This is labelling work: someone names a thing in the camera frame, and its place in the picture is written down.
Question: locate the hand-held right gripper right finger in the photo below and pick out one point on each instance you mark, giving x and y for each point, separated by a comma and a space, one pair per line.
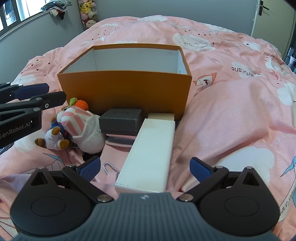
198, 169

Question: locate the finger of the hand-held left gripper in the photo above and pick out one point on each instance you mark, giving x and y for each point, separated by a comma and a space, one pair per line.
30, 90
54, 98

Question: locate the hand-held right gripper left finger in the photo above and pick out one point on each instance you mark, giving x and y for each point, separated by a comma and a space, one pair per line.
90, 168

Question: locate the pink pouch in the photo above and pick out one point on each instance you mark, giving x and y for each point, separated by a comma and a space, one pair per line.
115, 157

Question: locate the crochet orange fruit toy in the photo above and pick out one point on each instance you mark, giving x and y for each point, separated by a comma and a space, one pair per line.
82, 105

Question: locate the popcorn cat plush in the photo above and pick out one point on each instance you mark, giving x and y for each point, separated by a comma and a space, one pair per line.
90, 136

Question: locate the bear plush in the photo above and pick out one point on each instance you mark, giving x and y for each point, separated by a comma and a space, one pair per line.
53, 139

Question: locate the white glasses case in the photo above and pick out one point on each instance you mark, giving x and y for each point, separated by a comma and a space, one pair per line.
148, 157

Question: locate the dark grey box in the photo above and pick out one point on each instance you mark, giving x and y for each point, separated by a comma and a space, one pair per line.
120, 120

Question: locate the orange cardboard box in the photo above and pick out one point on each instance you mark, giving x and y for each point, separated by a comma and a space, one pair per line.
124, 92

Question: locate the silver carabiner clip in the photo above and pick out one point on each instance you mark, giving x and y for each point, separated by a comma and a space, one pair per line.
111, 168

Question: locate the beige sponge block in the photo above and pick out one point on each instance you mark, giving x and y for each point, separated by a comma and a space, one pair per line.
160, 117

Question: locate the pink printed blanket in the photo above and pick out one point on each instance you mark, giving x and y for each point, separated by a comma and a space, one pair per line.
231, 104

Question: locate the window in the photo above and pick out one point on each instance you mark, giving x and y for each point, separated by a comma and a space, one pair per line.
13, 18

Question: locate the pile of clothes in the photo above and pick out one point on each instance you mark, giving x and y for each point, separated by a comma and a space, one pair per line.
56, 7

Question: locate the column of plush toys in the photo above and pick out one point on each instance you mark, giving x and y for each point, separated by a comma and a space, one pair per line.
87, 14

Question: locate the dark cluttered shelf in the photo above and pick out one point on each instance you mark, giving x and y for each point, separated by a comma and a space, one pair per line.
291, 60

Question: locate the grey door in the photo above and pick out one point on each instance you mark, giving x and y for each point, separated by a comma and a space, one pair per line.
275, 20

